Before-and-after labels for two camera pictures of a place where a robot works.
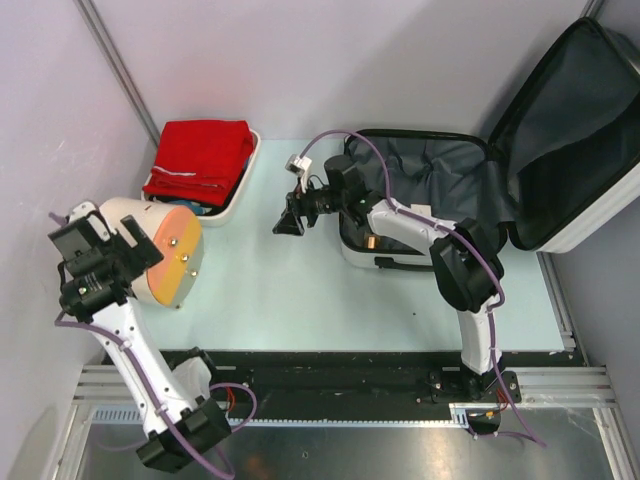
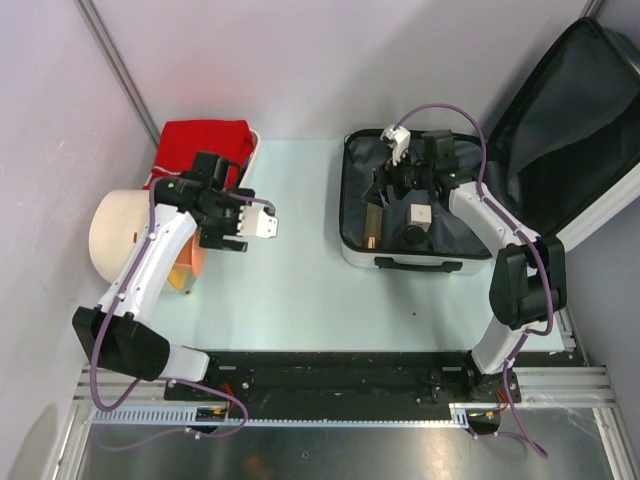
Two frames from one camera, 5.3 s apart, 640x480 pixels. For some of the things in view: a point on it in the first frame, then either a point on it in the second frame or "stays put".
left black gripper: [143, 255] to [211, 237]
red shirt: [200, 159] stays put
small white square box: [424, 209] stays put
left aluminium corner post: [119, 69] stays put
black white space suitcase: [565, 141] stays put
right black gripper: [298, 206] to [388, 175]
